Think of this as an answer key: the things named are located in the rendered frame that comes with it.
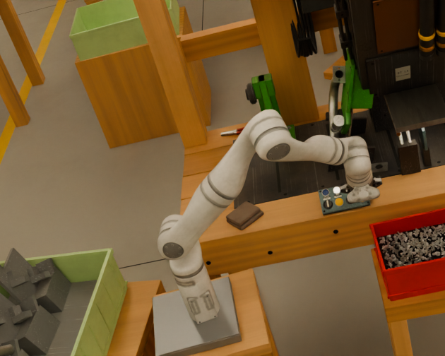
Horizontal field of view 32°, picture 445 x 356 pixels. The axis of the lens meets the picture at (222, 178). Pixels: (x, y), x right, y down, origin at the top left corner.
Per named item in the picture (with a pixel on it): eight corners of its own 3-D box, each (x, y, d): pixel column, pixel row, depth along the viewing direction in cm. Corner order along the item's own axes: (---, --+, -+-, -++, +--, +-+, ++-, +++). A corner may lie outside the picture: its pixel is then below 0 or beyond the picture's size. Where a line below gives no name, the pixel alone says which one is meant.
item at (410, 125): (451, 124, 230) (451, 116, 229) (396, 136, 233) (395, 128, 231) (424, 63, 262) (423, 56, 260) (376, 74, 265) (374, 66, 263)
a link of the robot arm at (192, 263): (157, 213, 213) (175, 260, 223) (151, 236, 205) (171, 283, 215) (189, 208, 211) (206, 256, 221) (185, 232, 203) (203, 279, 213)
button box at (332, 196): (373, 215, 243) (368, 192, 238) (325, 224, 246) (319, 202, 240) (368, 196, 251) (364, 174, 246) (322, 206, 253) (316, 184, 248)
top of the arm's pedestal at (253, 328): (273, 352, 216) (269, 342, 214) (161, 383, 218) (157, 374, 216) (255, 277, 243) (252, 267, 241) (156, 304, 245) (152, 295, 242)
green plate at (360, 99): (370, 124, 251) (379, 64, 238) (345, 124, 251) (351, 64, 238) (365, 105, 260) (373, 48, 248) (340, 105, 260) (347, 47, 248)
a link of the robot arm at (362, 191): (348, 204, 221) (347, 198, 215) (340, 167, 225) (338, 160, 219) (381, 198, 219) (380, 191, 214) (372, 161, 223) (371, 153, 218)
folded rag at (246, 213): (249, 205, 258) (246, 198, 256) (265, 214, 252) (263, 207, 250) (226, 222, 254) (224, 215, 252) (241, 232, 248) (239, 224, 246)
